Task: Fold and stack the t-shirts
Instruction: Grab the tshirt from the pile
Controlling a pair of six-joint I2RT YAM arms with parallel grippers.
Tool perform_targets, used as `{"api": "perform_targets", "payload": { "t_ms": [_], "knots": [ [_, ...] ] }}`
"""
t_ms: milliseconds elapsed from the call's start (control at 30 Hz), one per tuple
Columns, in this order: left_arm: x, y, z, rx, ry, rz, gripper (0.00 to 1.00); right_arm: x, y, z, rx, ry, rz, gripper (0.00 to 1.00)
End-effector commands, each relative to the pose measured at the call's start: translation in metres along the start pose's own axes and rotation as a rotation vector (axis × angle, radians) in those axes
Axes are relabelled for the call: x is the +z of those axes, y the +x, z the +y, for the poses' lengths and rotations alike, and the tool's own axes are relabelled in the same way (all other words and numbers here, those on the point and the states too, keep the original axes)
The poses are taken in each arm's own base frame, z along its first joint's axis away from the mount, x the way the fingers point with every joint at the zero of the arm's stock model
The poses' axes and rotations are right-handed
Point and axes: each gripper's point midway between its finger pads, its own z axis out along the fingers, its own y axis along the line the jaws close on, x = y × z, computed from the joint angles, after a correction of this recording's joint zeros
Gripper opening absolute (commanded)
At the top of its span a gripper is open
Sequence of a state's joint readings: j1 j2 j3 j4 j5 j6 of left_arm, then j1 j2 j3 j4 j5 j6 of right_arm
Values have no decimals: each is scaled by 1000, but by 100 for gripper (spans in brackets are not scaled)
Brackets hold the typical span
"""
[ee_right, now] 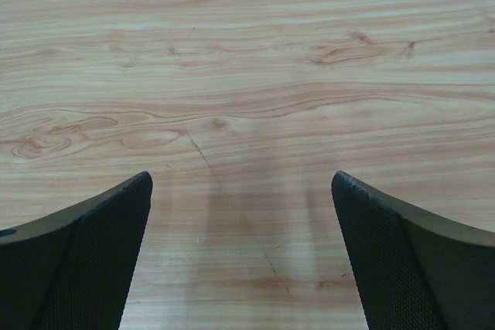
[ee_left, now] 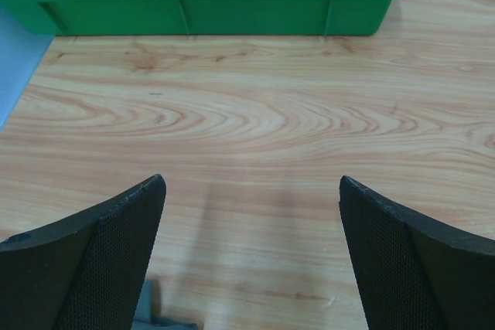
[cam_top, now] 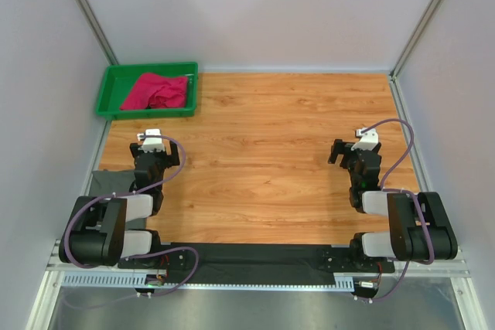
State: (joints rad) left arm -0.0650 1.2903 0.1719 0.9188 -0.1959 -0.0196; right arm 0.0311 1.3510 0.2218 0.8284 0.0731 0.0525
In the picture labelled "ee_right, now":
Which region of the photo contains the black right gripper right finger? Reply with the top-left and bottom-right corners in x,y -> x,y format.
331,171 -> 494,329

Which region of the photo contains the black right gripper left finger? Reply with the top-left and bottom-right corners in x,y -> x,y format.
1,172 -> 153,329

